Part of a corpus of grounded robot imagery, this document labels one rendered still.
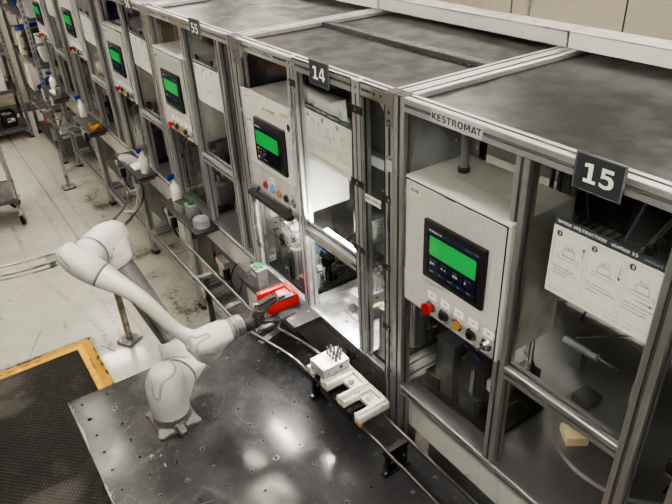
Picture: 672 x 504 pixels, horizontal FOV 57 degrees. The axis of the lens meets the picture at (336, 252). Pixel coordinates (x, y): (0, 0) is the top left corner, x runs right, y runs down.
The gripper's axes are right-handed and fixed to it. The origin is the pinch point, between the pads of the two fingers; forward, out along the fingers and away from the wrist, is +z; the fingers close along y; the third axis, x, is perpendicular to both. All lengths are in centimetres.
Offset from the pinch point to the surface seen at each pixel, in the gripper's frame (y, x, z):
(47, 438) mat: -111, 112, -98
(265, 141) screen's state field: 53, 40, 18
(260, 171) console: 34, 52, 20
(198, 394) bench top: -44, 22, -36
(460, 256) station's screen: 52, -75, 18
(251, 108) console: 63, 54, 20
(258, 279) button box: -13.9, 43.1, 8.4
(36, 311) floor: -113, 244, -76
